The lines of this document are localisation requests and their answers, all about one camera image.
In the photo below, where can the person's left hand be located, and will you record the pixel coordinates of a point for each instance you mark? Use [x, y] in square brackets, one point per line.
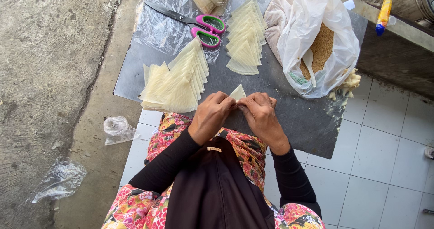
[211, 115]

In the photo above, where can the person's right hand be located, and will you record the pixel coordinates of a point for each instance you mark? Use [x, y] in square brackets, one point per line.
[262, 118]

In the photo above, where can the person's right fingers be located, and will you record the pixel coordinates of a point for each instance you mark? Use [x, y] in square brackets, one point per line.
[254, 103]

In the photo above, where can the person's left fingers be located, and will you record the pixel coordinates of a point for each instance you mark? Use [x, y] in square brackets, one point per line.
[225, 101]

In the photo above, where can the pastry wrapper triangle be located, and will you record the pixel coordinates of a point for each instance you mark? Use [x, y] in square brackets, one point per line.
[238, 93]

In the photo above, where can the grey metal board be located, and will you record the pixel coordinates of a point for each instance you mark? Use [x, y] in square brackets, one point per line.
[298, 120]

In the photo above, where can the person's floral dress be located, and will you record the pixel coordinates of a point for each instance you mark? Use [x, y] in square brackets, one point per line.
[251, 154]

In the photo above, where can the large pile of triangular wrappers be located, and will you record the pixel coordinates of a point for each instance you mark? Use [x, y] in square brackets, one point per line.
[176, 81]

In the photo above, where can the fanned row of triangular wrappers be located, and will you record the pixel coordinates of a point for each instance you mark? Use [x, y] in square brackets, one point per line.
[246, 37]

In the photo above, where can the white plastic spoon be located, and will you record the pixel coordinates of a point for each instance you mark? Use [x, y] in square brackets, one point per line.
[309, 64]

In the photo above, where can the pink and green scissors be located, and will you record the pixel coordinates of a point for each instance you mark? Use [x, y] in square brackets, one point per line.
[200, 25]

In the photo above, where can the brown crumb filling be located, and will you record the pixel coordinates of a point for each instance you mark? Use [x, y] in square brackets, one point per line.
[320, 49]

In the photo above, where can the person's dark brown headscarf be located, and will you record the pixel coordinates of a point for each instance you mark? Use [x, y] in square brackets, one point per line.
[217, 188]

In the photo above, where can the white plastic bag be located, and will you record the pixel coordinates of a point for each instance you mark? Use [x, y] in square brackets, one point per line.
[305, 25]

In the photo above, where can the lump of pale dough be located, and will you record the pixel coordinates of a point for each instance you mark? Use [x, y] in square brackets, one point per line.
[347, 84]

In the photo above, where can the clear plastic sheet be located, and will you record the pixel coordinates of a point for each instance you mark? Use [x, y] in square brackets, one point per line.
[162, 25]

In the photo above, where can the crumpled clear plastic bag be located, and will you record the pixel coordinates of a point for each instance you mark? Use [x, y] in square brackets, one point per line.
[117, 130]

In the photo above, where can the yellow and blue tube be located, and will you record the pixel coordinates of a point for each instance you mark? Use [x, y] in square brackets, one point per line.
[383, 15]

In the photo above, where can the flattened clear plastic wrapper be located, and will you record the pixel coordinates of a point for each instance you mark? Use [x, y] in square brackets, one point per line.
[59, 179]

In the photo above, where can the metal pot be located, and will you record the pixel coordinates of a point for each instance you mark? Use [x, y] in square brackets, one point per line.
[415, 1]

